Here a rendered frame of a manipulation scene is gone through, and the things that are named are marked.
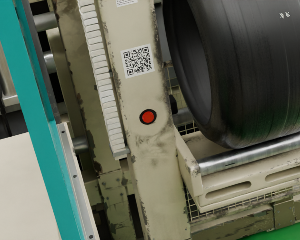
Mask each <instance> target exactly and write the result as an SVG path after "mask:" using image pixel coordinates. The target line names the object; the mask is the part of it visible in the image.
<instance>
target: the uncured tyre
mask: <svg viewBox="0 0 300 240"><path fill-rule="evenodd" d="M161 6H162V15H163V21H164V28H165V33H166V38H167V43H168V47H169V51H170V56H171V60H172V64H173V67H174V71H175V74H176V77H177V81H178V84H179V87H180V90H181V93H182V95H183V98H184V100H185V103H186V105H187V107H188V110H189V112H190V114H191V116H192V118H193V120H194V122H195V124H196V125H197V127H198V128H199V130H200V131H201V133H202V134H203V135H204V136H205V137H206V138H207V139H209V140H211V141H213V142H214V143H216V144H218V145H220V146H222V147H224V148H226V149H241V148H245V147H248V146H251V145H255V144H258V143H262V142H265V141H269V140H272V139H276V138H279V137H283V136H287V135H290V134H293V133H296V132H299V131H300V0H161ZM285 9H290V13H291V17H292V19H290V20H285V21H281V22H280V19H279V16H278V12H277V11H280V10H285Z"/></svg>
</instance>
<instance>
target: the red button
mask: <svg viewBox="0 0 300 240"><path fill-rule="evenodd" d="M142 119H143V121H144V122H146V123H149V122H152V121H153V119H154V115H153V113H152V112H150V111H147V112H145V113H144V114H143V116H142Z"/></svg>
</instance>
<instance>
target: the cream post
mask: <svg viewBox="0 0 300 240"><path fill-rule="evenodd" d="M94 5H95V11H96V13H97V16H96V17H97V18H98V24H99V27H100V29H99V30H100V33H101V37H102V43H103V48H104V51H105V56H106V61H107V64H108V65H107V66H108V69H109V70H110V69H111V71H112V74H113V77H110V80H111V84H112V90H113V95H114V98H115V102H116V107H117V112H118V117H119V120H120V127H121V132H122V135H123V136H124V138H125V141H126V143H127V145H128V148H129V150H130V153H129V154H127V161H128V166H129V170H130V176H131V181H132V185H133V189H134V194H135V199H136V203H137V207H138V212H139V217H140V222H141V227H142V231H143V236H144V240H192V236H191V230H190V222H189V216H188V210H187V204H186V198H185V192H184V186H183V180H182V175H181V173H180V166H179V160H178V154H177V148H176V147H177V142H176V136H175V130H174V124H173V118H172V112H171V106H170V99H169V92H168V86H167V82H166V77H165V69H164V62H163V56H162V50H161V44H160V36H159V30H158V25H157V20H156V14H155V7H154V0H138V2H137V3H133V4H129V5H125V6H121V7H117V5H116V0H94ZM146 44H150V46H151V52H152V57H153V63H154V69H155V71H153V72H149V73H145V74H142V75H138V76H134V77H131V78H127V79H126V77H125V72H124V67H123V63H122V58H121V53H120V51H122V50H127V49H131V48H134V47H138V46H142V45H146ZM147 111H150V112H152V113H153V115H154V119H153V121H152V122H149V123H146V122H144V121H143V119H142V116H143V114H144V113H145V112H147Z"/></svg>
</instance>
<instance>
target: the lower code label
mask: <svg viewBox="0 0 300 240"><path fill-rule="evenodd" d="M120 53H121V58H122V63H123V67H124V72H125V77H126V79H127V78H131V77H134V76H138V75H142V74H145V73H149V72H153V71H155V69H154V63H153V57H152V52H151V46H150V44H146V45H142V46H138V47H134V48H131V49H127V50H122V51H120Z"/></svg>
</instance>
